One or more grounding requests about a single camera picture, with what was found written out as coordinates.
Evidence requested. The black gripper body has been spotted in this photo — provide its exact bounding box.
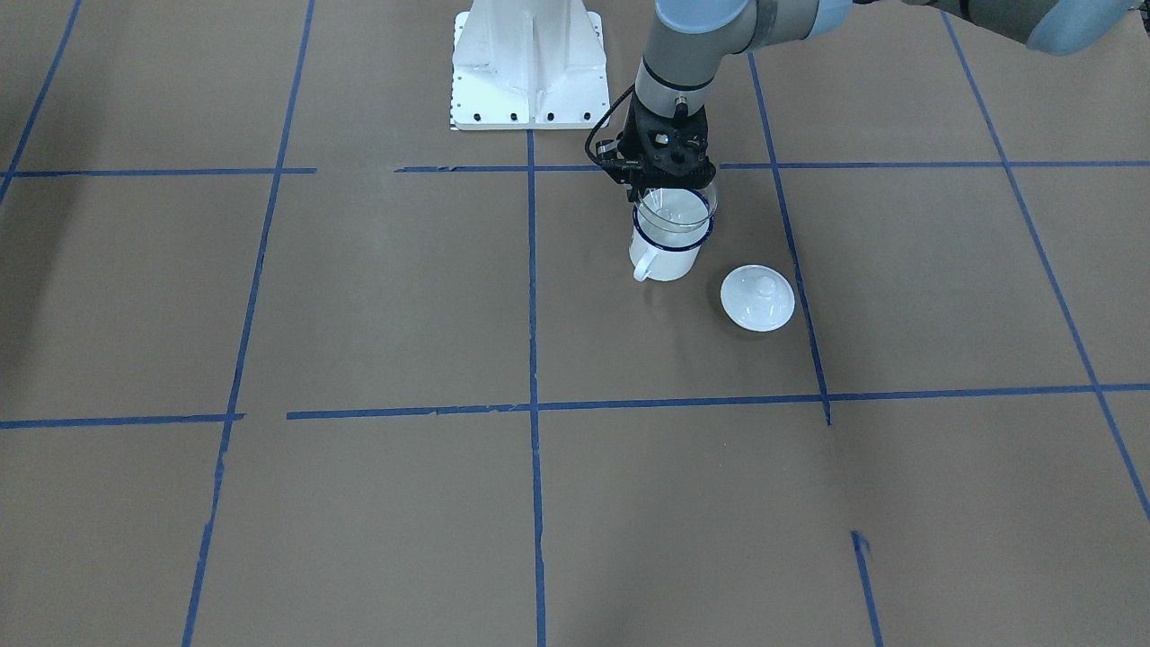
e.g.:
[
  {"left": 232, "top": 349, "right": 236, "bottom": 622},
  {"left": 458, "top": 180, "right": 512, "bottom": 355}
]
[{"left": 618, "top": 97, "right": 716, "bottom": 202}]

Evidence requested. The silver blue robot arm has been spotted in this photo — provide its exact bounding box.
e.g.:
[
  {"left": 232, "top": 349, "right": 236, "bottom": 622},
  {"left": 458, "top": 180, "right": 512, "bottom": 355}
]
[{"left": 587, "top": 1, "right": 1132, "bottom": 202}]

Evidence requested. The white enamel cup blue rim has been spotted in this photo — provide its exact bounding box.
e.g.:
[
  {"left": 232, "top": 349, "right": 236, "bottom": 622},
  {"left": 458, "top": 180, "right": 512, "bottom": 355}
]
[{"left": 629, "top": 205, "right": 714, "bottom": 282}]

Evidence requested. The white cup lid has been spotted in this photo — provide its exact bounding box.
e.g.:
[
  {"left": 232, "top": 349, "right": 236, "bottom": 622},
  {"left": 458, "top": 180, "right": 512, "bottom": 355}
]
[{"left": 720, "top": 263, "right": 796, "bottom": 332}]

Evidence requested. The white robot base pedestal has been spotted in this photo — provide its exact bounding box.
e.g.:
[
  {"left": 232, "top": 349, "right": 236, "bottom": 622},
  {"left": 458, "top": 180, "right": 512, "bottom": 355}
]
[{"left": 449, "top": 1, "right": 610, "bottom": 131}]

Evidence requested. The black camera cable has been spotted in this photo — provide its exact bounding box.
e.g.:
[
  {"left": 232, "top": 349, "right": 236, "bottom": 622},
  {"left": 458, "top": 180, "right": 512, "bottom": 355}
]
[{"left": 587, "top": 85, "right": 637, "bottom": 172}]

